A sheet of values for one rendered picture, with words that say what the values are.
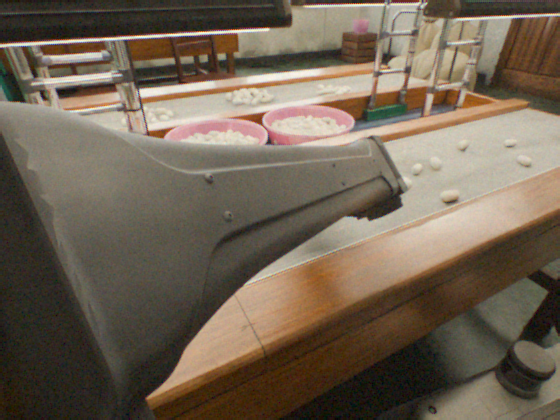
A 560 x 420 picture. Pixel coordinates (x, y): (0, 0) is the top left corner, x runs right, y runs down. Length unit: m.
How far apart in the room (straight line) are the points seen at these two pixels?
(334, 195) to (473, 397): 0.64
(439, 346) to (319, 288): 1.02
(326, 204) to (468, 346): 1.34
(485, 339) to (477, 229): 0.94
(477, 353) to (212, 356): 1.20
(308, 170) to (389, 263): 0.36
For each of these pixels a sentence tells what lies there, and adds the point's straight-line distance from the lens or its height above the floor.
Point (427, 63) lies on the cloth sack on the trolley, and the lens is 3.61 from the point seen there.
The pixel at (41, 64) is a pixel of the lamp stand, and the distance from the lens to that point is 0.92.
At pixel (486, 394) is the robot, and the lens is 0.78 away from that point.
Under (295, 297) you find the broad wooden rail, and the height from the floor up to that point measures 0.76.
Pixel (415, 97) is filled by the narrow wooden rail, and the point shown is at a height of 0.72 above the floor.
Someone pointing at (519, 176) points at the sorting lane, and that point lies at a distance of 0.92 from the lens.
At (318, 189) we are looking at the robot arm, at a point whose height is 1.01.
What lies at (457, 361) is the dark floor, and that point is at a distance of 1.42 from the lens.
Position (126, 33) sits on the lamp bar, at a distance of 0.48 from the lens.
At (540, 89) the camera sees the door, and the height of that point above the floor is 0.09.
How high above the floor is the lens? 1.09
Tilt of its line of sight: 35 degrees down
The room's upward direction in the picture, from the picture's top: straight up
